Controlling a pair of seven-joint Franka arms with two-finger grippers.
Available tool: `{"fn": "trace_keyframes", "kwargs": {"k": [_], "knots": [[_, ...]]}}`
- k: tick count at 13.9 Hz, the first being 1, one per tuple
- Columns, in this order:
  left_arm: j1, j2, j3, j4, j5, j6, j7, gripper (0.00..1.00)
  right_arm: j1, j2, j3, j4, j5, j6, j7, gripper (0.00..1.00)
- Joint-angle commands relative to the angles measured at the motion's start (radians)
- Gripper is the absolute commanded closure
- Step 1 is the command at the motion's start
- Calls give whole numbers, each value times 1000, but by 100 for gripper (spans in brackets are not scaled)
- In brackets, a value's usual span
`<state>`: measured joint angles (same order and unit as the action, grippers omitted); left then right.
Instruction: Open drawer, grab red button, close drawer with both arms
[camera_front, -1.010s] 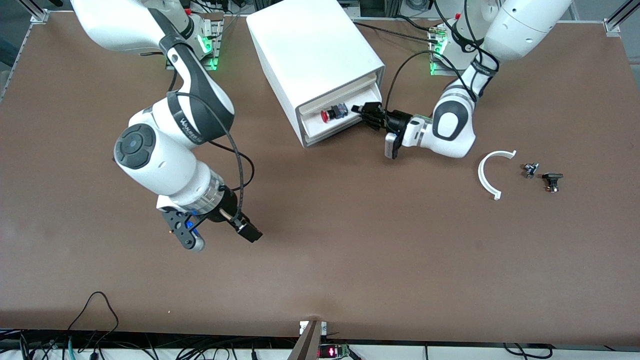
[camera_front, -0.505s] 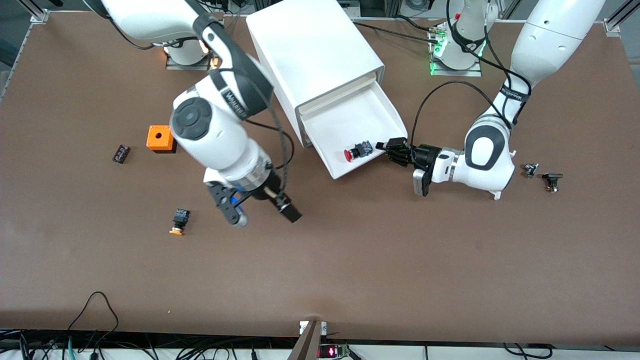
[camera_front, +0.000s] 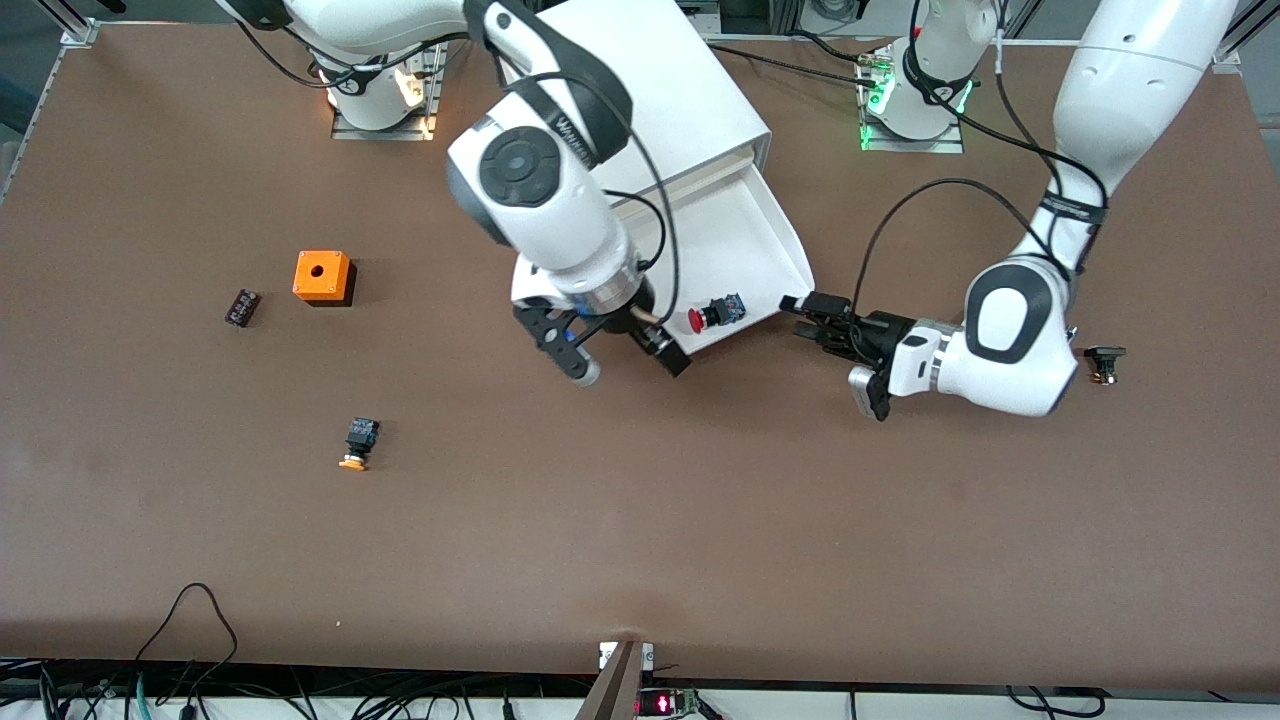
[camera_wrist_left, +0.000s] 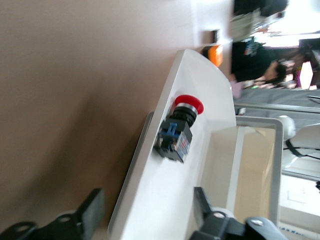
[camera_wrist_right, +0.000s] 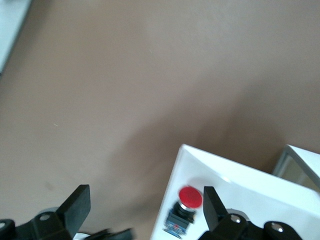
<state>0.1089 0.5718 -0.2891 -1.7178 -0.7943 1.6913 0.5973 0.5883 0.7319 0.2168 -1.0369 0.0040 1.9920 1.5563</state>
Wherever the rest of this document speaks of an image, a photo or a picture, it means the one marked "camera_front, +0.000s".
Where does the red push button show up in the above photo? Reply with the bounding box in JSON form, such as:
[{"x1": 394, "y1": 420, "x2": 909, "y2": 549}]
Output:
[{"x1": 687, "y1": 293, "x2": 749, "y2": 335}]

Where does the orange switch box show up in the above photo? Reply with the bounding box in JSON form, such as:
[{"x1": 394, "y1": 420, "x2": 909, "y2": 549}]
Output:
[{"x1": 292, "y1": 250, "x2": 358, "y2": 309}]

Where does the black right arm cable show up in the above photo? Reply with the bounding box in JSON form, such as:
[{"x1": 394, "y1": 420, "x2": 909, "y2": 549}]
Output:
[{"x1": 225, "y1": 0, "x2": 684, "y2": 346}]

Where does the circuit board with red light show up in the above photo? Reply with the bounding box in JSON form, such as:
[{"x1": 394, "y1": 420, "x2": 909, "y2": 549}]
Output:
[{"x1": 637, "y1": 687, "x2": 703, "y2": 720}]

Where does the black table cable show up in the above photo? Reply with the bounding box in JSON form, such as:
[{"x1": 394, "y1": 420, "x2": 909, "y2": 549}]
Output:
[{"x1": 704, "y1": 40, "x2": 881, "y2": 91}]

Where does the black looped cable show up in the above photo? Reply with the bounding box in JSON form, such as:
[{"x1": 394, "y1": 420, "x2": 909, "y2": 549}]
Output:
[{"x1": 134, "y1": 582, "x2": 240, "y2": 693}]

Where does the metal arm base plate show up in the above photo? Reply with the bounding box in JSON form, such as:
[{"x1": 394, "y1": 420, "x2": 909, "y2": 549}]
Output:
[
  {"x1": 329, "y1": 42, "x2": 448, "y2": 143},
  {"x1": 857, "y1": 45, "x2": 967, "y2": 155}
]

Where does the aluminium frame profile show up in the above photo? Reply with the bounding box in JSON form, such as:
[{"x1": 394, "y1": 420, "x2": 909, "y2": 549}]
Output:
[
  {"x1": 1213, "y1": 0, "x2": 1280, "y2": 69},
  {"x1": 35, "y1": 0, "x2": 102, "y2": 49}
]

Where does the small black brass part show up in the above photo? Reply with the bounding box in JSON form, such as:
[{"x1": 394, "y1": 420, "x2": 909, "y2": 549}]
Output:
[{"x1": 1084, "y1": 344, "x2": 1129, "y2": 388}]

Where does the yellow push button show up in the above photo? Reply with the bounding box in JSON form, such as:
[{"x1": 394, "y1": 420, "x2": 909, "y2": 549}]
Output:
[{"x1": 338, "y1": 417, "x2": 382, "y2": 473}]

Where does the brown camera post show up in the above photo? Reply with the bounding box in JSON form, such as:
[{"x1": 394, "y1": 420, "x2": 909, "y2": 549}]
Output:
[{"x1": 574, "y1": 640, "x2": 647, "y2": 720}]

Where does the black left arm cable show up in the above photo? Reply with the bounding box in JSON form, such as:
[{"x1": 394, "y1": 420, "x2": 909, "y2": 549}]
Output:
[{"x1": 852, "y1": 0, "x2": 1110, "y2": 317}]

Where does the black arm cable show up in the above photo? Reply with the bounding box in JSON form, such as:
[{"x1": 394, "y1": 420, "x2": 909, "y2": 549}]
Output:
[
  {"x1": 225, "y1": 0, "x2": 684, "y2": 346},
  {"x1": 852, "y1": 0, "x2": 1110, "y2": 317}
]

